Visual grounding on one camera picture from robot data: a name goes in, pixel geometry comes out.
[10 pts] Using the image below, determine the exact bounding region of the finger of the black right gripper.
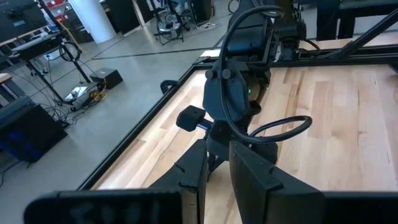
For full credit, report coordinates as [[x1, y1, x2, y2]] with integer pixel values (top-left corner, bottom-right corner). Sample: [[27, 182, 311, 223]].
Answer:
[[249, 141, 279, 166], [208, 154, 229, 182]]

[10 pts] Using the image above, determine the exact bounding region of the coiled black cable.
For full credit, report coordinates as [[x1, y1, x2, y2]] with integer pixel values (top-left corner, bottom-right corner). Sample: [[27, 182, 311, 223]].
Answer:
[[58, 40, 83, 63]]

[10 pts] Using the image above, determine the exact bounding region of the black desk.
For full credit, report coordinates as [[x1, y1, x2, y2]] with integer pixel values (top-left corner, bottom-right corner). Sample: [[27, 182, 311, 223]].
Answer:
[[316, 0, 398, 41]]

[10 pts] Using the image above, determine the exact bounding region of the black floor box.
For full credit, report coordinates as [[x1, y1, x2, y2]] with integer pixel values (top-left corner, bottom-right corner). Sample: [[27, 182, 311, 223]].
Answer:
[[90, 67, 124, 90]]

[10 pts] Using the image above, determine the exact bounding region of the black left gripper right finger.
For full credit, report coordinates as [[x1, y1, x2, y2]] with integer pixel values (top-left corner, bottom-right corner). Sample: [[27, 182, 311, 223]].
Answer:
[[228, 139, 398, 224]]

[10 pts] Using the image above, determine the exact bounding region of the shelf with red items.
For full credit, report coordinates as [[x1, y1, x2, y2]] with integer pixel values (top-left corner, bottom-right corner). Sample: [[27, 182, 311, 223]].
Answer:
[[45, 0, 68, 10]]

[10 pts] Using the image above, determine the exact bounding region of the black floor fan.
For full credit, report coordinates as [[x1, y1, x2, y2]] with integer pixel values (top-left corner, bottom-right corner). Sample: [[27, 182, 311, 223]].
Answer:
[[154, 8, 185, 46]]

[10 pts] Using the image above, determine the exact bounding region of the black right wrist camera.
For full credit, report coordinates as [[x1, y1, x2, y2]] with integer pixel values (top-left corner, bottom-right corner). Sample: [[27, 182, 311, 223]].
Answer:
[[202, 58, 251, 124]]

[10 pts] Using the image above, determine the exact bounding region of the black aluminium table frame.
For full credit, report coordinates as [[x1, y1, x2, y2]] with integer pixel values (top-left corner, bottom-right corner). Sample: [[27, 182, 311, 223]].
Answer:
[[77, 6, 398, 191]]

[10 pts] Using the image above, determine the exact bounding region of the white round column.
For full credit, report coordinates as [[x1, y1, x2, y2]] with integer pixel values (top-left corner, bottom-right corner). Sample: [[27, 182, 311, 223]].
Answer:
[[68, 0, 116, 44]]

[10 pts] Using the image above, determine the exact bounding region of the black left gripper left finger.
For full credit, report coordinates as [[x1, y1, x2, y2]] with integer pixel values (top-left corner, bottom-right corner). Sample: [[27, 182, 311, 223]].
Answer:
[[23, 138, 208, 224]]

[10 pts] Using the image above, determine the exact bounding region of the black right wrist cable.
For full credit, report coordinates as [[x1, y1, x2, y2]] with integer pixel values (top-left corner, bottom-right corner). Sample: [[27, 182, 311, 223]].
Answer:
[[217, 5, 313, 144]]

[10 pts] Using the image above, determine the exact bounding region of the black case with blue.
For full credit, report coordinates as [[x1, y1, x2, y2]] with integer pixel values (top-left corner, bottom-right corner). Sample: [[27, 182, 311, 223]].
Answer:
[[0, 96, 68, 163]]

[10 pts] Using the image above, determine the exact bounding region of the silver device with yellow cable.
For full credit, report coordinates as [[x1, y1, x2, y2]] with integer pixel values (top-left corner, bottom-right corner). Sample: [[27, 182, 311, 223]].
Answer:
[[63, 81, 108, 112]]

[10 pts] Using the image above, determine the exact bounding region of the thin looped cable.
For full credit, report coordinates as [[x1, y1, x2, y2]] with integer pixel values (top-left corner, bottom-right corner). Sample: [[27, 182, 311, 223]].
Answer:
[[159, 79, 180, 95]]

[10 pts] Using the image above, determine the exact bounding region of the black frame workbench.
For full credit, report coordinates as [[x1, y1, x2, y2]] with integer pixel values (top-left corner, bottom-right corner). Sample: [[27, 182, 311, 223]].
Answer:
[[0, 26, 94, 104]]

